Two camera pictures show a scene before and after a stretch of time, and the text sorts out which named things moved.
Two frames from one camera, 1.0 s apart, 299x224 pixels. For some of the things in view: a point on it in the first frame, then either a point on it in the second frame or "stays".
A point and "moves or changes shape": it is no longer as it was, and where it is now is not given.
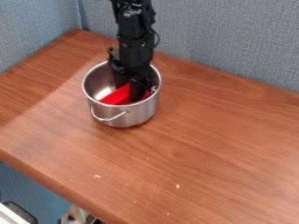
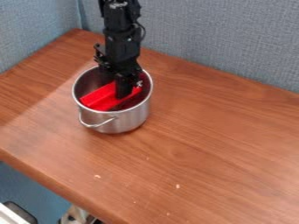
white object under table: [79, 216] stays
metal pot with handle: [99, 80] moves or changes shape
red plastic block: [122, 95] moves or changes shape
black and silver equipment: [14, 214] stays
